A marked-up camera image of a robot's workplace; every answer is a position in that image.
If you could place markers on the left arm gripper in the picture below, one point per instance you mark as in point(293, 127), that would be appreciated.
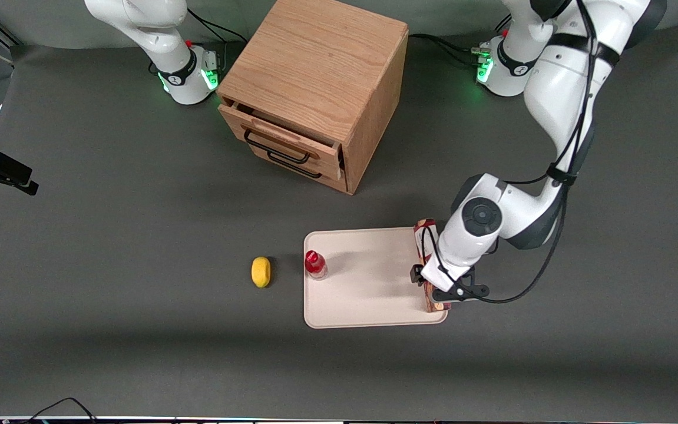
point(417, 274)

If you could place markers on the red cookie box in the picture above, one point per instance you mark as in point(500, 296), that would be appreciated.
point(427, 224)

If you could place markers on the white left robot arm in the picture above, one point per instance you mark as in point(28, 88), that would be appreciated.
point(562, 88)

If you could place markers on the beige plastic tray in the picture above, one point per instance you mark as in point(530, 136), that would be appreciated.
point(368, 282)

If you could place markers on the small red capped bottle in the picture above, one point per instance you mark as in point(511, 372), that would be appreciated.
point(314, 262)

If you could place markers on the yellow lemon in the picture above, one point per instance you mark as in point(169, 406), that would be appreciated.
point(261, 272)

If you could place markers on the wooden drawer cabinet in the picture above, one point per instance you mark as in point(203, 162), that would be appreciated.
point(315, 65)

